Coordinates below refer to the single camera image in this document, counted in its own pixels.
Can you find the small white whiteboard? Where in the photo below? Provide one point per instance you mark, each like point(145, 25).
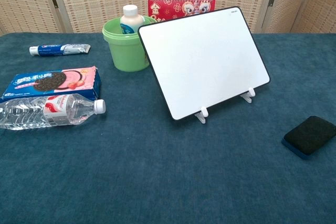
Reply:
point(204, 61)

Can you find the black blue board eraser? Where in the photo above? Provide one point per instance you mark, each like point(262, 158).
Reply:
point(311, 136)

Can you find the green plastic bucket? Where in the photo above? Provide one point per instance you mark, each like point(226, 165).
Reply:
point(127, 51)

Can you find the teal blue tablecloth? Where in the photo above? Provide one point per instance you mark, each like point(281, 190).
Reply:
point(147, 161)

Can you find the white milk drink bottle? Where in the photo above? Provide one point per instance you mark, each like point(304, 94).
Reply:
point(130, 20)

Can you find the red spiral desk calendar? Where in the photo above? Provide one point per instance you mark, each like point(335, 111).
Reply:
point(168, 9)

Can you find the blue pink Oreo box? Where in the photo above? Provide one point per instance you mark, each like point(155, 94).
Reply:
point(52, 82)

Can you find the clear plastic water bottle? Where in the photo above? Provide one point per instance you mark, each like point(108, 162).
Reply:
point(50, 111)

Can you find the blue white toothpaste tube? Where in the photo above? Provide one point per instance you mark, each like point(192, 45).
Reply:
point(57, 48)

